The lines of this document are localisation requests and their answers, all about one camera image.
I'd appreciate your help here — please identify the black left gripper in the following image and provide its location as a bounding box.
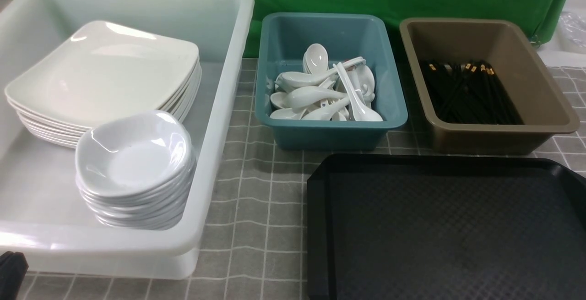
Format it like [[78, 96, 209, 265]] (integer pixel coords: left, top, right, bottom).
[[0, 251, 28, 300]]

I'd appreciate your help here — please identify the white shallow bowl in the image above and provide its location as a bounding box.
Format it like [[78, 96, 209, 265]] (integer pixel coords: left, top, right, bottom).
[[75, 110, 193, 198]]

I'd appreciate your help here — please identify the large white square plate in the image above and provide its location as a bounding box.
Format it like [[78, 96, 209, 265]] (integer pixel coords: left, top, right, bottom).
[[5, 20, 200, 129]]

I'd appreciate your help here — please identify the white ceramic soup spoon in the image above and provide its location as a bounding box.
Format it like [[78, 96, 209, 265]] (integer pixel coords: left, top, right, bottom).
[[333, 63, 384, 122]]

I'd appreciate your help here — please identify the large white plastic tub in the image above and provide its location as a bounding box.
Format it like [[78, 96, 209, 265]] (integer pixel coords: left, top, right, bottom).
[[1, 0, 255, 279]]

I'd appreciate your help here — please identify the stack of white bowls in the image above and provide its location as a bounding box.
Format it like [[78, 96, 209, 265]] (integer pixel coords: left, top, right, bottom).
[[75, 148, 197, 230]]

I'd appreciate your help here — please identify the stack of white square plates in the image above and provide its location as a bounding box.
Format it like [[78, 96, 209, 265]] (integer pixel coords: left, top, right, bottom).
[[7, 62, 202, 148]]

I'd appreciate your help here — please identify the teal plastic bin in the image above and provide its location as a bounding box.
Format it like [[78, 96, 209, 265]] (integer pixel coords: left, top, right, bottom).
[[255, 12, 408, 151]]

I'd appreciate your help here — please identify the black serving tray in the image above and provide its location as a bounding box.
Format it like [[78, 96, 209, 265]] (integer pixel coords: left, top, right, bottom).
[[306, 153, 586, 300]]

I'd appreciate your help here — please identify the pile of white spoons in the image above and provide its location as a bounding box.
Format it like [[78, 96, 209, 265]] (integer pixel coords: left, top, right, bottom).
[[269, 43, 375, 122]]

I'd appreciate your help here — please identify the pile of black chopsticks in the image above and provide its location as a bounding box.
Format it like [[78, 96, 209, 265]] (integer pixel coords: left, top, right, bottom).
[[419, 60, 524, 125]]

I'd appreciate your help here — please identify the brown plastic bin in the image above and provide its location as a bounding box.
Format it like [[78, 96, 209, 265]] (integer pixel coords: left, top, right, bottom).
[[400, 18, 580, 155]]

